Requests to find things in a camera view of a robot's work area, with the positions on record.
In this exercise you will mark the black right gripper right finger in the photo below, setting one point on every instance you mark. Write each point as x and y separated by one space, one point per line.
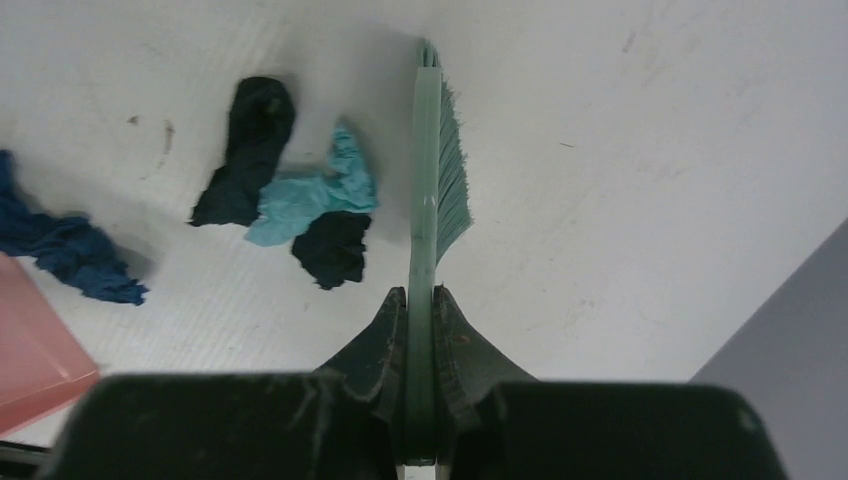
496 421

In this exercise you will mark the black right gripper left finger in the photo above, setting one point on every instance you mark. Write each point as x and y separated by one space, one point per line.
336 422

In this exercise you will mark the green hand brush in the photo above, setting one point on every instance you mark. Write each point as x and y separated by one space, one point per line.
440 214

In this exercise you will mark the pink plastic dustpan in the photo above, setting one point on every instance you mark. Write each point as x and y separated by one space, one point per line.
43 366

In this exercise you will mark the small black paper scrap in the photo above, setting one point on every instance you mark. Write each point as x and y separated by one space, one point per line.
332 250

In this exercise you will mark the light blue paper scrap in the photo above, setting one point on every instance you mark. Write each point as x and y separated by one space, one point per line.
292 201

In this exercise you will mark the dark green paper scrap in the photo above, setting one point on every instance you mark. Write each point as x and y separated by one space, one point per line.
260 124

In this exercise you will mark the dark blue paper scrap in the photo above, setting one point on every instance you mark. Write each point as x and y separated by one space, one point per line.
70 248

